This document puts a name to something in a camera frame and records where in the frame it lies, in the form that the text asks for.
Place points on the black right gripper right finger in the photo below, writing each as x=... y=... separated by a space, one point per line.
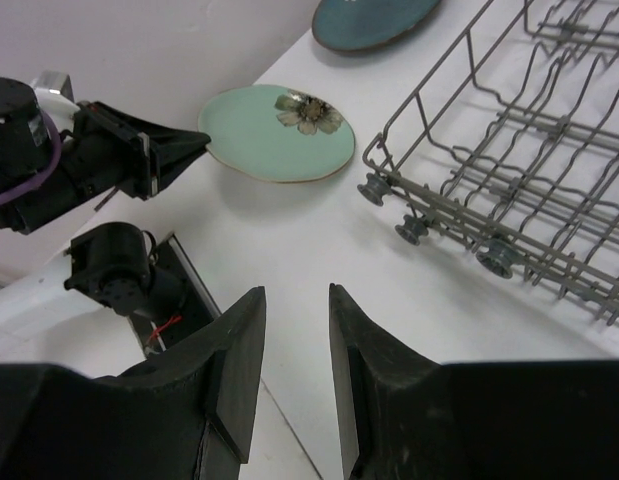
x=404 y=416

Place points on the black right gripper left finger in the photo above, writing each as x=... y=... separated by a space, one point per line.
x=187 y=413

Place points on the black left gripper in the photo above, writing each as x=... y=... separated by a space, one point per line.
x=108 y=148

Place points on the light green plate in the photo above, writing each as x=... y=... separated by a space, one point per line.
x=276 y=134

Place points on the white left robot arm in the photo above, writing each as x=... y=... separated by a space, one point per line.
x=46 y=173

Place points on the dark teal glazed plate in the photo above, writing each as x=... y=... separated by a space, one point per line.
x=357 y=26

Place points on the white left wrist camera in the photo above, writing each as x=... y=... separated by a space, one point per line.
x=54 y=92

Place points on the grey wire dish rack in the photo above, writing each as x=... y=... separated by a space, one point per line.
x=509 y=146

